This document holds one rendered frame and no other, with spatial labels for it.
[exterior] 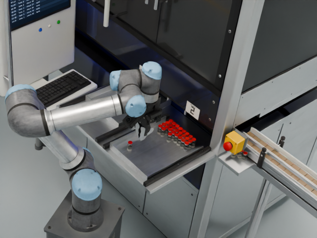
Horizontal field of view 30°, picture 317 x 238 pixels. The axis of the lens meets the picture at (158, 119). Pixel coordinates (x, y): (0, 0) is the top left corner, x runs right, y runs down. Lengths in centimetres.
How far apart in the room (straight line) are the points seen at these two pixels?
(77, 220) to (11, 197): 128
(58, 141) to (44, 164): 155
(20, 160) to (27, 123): 182
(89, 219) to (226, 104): 76
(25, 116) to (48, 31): 105
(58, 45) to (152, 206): 103
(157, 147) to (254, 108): 48
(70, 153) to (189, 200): 89
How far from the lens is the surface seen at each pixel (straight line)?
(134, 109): 209
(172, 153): 270
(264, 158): 271
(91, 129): 278
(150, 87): 224
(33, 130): 209
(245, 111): 269
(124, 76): 219
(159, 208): 331
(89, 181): 235
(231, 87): 250
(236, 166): 271
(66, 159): 239
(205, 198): 294
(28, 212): 359
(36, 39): 305
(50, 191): 370
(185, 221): 317
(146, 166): 262
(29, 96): 218
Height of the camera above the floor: 270
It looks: 39 degrees down
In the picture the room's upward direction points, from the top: 8 degrees clockwise
